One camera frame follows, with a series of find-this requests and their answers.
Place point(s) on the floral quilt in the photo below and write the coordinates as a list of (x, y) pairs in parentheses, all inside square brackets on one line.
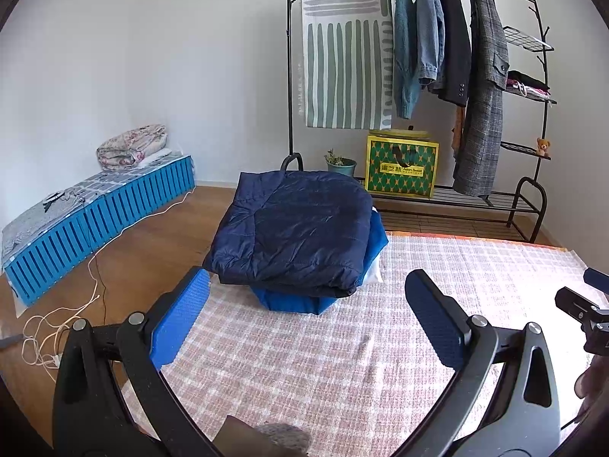
[(133, 147)]

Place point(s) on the person's right hand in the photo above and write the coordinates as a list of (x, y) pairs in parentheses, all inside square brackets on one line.
[(587, 381)]

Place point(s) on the pink plaid mat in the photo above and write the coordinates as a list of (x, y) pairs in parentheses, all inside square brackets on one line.
[(333, 342)]

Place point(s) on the grey patterned bed sheet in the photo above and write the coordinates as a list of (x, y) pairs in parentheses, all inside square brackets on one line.
[(57, 204)]

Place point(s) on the small teddy bear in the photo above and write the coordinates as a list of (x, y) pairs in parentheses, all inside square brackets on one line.
[(544, 147)]

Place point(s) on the dark blazer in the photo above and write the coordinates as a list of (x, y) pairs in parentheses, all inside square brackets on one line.
[(454, 43)]

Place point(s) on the yellow and green gift bag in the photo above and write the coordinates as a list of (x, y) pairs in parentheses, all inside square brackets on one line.
[(402, 166)]

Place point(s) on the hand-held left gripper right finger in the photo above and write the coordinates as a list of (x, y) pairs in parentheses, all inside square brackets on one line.
[(435, 316)]

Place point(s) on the teal knit sweater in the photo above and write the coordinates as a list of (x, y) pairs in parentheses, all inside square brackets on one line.
[(405, 57)]

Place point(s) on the orange scarf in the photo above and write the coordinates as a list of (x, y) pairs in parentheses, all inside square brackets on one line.
[(458, 128)]

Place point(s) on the denim jacket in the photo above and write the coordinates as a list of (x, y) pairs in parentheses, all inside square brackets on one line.
[(429, 28)]

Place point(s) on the potted plant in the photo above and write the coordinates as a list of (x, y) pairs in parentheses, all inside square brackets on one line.
[(341, 165)]

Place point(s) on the blue and white jacket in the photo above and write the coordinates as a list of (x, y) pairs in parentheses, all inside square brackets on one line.
[(376, 243)]

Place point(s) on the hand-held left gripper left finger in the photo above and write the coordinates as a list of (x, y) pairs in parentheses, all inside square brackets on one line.
[(183, 314)]

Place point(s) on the navy puffer jacket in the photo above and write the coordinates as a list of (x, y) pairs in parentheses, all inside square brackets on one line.
[(295, 228)]

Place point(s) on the black metal clothes rack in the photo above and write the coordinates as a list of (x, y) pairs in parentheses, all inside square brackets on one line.
[(476, 200)]

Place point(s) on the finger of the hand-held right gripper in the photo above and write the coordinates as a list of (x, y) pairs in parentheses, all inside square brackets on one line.
[(598, 277), (573, 302)]

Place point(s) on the green striped hanging cloth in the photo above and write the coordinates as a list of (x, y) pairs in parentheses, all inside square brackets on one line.
[(347, 57)]

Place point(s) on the blue slatted bed base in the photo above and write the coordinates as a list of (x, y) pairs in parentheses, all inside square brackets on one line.
[(119, 214)]

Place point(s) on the white pillow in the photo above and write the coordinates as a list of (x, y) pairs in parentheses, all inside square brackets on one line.
[(157, 158)]

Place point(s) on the folded clothes on shelf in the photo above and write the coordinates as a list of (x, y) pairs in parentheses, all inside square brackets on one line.
[(525, 84)]

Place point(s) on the grey plaid coat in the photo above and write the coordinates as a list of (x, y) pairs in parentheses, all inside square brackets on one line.
[(483, 104)]

